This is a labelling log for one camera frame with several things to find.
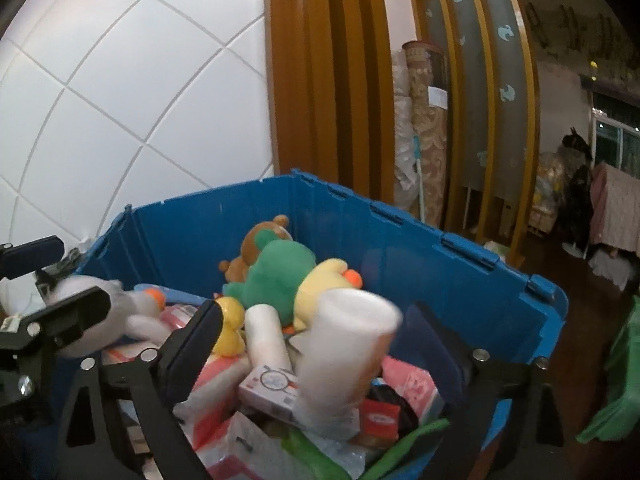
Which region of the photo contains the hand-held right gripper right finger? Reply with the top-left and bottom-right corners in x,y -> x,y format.
405,301 -> 567,480

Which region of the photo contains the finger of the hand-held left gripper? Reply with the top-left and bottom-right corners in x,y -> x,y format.
0,236 -> 65,280
0,286 -> 112,362

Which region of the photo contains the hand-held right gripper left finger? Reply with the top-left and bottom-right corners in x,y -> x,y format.
55,299 -> 224,480

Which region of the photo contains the white goose plush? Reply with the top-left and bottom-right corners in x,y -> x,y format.
35,274 -> 169,359

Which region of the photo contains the brown teddy bear plush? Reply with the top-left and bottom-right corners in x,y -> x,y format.
218,215 -> 294,285

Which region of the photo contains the white foam cup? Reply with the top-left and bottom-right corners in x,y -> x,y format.
295,290 -> 404,429

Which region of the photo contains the blue plastic storage bin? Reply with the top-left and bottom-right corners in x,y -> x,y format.
50,169 -> 570,480

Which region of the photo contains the pink striped tissue pack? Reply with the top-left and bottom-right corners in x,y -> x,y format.
172,352 -> 251,453

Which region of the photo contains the small yellow duck plush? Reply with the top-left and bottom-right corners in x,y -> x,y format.
212,296 -> 247,357

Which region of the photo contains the black snack packet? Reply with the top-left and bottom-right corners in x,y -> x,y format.
372,384 -> 422,434

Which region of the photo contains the white wrapped roll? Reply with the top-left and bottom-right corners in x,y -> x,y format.
244,304 -> 294,372

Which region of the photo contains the red snack packet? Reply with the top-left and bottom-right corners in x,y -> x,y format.
360,397 -> 401,444

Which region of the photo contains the small white red box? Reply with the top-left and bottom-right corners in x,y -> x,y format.
237,365 -> 301,424

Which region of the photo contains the green plastic bag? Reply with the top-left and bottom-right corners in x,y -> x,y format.
285,417 -> 451,480

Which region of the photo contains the green frog plush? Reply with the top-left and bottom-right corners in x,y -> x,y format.
222,232 -> 317,326

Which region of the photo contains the white plastic package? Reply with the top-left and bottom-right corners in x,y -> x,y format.
196,410 -> 321,480

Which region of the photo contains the large yellow duck plush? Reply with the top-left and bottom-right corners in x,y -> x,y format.
292,258 -> 364,332

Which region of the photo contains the clear plastic bag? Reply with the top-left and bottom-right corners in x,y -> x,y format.
309,432 -> 372,480

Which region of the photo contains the green cloth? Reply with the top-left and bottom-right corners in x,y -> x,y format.
575,294 -> 640,444

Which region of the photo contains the pile of yellow bags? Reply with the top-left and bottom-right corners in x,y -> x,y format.
532,152 -> 566,234

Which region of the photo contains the rolled brown patterned carpet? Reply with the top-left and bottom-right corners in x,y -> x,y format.
402,40 -> 451,226

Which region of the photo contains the black bag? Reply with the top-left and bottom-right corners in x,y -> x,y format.
557,127 -> 596,247

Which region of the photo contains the rolled beige patterned carpet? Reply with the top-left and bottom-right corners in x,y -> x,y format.
392,50 -> 419,219

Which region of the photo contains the pink hanging cloth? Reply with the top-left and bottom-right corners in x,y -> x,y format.
590,161 -> 640,262

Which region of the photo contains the wooden frosted glass partition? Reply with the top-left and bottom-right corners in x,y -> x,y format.
402,0 -> 542,267

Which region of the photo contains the window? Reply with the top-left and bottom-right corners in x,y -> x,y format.
592,92 -> 640,181

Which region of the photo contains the teal mop handle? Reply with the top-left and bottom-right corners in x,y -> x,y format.
412,135 -> 427,224

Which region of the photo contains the wooden door frame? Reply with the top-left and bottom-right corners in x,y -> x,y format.
264,0 -> 402,211

